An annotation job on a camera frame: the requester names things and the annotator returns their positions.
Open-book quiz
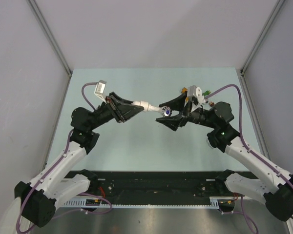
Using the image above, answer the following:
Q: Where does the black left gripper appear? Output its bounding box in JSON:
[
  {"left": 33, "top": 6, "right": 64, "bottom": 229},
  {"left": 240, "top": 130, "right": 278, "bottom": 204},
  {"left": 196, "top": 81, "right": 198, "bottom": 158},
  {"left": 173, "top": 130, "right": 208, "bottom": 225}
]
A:
[{"left": 88, "top": 92, "right": 144, "bottom": 131}]

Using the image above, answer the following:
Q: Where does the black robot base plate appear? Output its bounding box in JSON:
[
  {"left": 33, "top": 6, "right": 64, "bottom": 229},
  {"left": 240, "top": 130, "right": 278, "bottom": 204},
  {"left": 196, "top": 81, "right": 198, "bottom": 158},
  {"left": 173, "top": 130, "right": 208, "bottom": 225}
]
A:
[{"left": 63, "top": 170, "right": 237, "bottom": 205}]

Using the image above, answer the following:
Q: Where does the green water faucet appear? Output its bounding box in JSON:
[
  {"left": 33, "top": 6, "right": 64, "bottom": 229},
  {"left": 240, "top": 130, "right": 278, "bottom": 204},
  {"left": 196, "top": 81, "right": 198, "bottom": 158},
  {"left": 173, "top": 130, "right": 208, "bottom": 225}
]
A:
[{"left": 203, "top": 90, "right": 211, "bottom": 96}]

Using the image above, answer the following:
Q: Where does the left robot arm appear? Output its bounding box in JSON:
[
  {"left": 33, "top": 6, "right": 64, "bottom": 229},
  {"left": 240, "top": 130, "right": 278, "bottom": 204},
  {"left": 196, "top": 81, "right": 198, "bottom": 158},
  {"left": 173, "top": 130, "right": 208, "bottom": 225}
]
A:
[{"left": 14, "top": 92, "right": 186, "bottom": 228}]

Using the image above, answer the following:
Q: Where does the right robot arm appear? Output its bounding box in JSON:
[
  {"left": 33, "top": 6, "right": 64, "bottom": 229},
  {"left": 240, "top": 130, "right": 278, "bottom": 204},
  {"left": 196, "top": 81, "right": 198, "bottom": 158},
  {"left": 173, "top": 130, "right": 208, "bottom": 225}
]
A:
[{"left": 156, "top": 94, "right": 293, "bottom": 221}]

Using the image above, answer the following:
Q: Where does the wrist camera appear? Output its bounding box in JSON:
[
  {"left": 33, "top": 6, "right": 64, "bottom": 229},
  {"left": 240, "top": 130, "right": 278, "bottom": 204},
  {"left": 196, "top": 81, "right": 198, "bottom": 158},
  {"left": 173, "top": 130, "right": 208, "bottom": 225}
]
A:
[
  {"left": 185, "top": 85, "right": 207, "bottom": 113},
  {"left": 94, "top": 80, "right": 106, "bottom": 102}
]

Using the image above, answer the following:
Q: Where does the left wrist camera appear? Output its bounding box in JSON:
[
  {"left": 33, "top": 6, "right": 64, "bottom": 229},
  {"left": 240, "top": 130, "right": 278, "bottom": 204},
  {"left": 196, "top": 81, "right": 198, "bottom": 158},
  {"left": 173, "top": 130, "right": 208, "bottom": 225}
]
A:
[{"left": 94, "top": 80, "right": 106, "bottom": 102}]

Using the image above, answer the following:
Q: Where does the white slotted cable duct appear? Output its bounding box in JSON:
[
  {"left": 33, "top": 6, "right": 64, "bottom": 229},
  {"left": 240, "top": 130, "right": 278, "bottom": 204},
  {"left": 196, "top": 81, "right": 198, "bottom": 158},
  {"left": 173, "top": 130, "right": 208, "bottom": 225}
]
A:
[{"left": 61, "top": 196, "right": 236, "bottom": 209}]

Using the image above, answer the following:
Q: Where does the white elbow pipe fitting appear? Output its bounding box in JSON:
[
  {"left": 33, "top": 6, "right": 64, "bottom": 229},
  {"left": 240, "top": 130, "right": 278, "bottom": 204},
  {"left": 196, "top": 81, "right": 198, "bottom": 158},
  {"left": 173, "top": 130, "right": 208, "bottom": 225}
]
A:
[{"left": 132, "top": 101, "right": 149, "bottom": 112}]

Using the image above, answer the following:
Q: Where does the aluminium frame post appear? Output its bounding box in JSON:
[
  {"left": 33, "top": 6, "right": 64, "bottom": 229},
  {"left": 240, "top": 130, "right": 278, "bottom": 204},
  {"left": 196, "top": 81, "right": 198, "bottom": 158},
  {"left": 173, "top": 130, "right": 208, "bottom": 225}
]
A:
[
  {"left": 26, "top": 0, "right": 72, "bottom": 78},
  {"left": 240, "top": 0, "right": 287, "bottom": 75}
]

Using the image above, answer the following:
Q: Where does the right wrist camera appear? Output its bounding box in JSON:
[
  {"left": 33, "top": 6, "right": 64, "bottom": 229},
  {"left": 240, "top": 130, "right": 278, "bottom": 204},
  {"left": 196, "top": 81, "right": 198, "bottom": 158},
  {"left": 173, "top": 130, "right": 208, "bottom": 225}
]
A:
[{"left": 185, "top": 85, "right": 207, "bottom": 113}]

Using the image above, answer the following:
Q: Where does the aluminium frame post left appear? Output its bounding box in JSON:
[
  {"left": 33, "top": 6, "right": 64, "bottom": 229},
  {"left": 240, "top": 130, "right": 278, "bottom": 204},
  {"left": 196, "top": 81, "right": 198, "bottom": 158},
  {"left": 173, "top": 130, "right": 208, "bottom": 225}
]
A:
[{"left": 26, "top": 0, "right": 72, "bottom": 78}]

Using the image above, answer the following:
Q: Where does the grey white water faucet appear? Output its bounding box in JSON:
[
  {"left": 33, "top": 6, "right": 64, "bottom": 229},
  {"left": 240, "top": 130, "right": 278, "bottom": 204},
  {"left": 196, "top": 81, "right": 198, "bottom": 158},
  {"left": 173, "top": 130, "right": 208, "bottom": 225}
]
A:
[{"left": 146, "top": 104, "right": 172, "bottom": 117}]

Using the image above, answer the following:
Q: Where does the aluminium frame post right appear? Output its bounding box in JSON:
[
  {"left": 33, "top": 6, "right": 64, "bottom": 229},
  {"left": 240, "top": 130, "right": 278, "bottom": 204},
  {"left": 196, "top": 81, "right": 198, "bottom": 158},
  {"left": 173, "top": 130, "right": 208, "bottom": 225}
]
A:
[{"left": 240, "top": 0, "right": 287, "bottom": 75}]

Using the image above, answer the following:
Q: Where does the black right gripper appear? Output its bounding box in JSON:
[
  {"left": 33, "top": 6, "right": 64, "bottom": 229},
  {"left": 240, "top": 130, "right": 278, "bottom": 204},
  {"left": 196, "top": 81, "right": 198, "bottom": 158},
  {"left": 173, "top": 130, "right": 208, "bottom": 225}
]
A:
[{"left": 156, "top": 91, "right": 217, "bottom": 131}]

